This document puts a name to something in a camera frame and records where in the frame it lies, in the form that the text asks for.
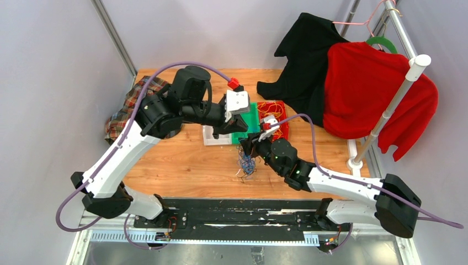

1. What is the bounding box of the white plastic bin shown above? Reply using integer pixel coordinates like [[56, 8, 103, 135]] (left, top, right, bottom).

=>
[[202, 125, 232, 146]]

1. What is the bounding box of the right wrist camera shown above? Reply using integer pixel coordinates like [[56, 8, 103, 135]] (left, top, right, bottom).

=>
[[258, 115, 280, 142]]

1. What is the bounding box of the yellow cable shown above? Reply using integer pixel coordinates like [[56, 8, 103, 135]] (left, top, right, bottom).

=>
[[258, 102, 288, 141]]

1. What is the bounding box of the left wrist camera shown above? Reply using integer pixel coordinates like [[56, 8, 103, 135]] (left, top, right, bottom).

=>
[[225, 91, 251, 122]]

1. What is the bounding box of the green hanger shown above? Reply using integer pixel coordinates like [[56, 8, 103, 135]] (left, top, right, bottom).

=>
[[366, 36, 398, 54]]

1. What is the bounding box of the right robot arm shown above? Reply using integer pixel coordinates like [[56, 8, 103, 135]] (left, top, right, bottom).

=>
[[240, 134, 422, 239]]

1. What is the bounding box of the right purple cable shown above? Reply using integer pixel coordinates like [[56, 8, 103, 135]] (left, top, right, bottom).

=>
[[263, 113, 465, 230]]

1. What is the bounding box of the white clothes rack pole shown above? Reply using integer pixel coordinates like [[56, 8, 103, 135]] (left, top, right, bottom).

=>
[[348, 54, 432, 169]]

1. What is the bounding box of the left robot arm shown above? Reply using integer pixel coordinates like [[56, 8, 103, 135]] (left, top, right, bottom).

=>
[[71, 62, 250, 228]]

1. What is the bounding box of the red t-shirt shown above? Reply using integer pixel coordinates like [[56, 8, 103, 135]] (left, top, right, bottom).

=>
[[323, 42, 438, 161]]

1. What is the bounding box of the purple cable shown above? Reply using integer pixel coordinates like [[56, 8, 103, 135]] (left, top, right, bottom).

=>
[[263, 113, 465, 230], [55, 61, 240, 251]]

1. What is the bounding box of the black t-shirt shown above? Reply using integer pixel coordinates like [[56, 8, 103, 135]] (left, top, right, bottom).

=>
[[257, 13, 347, 127]]

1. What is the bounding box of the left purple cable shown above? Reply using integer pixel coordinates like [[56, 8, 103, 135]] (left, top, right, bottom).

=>
[[55, 61, 240, 251]]

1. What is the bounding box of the pink hanger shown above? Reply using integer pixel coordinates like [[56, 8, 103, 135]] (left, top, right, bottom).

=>
[[333, 0, 403, 37]]

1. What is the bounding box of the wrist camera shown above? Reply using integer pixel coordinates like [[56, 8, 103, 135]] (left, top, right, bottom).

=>
[[258, 115, 280, 142], [225, 91, 251, 122]]

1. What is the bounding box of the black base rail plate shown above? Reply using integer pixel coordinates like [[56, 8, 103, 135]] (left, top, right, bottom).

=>
[[127, 198, 349, 245]]

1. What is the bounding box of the brown cable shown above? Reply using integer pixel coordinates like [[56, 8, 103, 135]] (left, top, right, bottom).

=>
[[236, 142, 262, 184]]

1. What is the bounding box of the red plastic bin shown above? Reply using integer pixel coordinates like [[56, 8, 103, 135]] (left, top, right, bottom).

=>
[[257, 101, 289, 140]]

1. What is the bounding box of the blue cable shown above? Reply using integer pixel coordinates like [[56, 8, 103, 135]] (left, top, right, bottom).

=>
[[237, 146, 258, 176]]

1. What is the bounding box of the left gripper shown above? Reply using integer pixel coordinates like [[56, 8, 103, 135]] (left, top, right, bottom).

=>
[[183, 101, 249, 139]]

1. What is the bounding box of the green plastic bin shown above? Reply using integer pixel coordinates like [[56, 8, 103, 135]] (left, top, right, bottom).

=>
[[231, 103, 260, 145]]

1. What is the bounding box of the plaid shirt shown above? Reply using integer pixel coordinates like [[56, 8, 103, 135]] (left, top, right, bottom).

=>
[[104, 76, 150, 145]]

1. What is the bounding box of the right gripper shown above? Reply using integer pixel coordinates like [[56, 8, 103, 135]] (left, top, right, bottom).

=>
[[239, 131, 284, 176]]

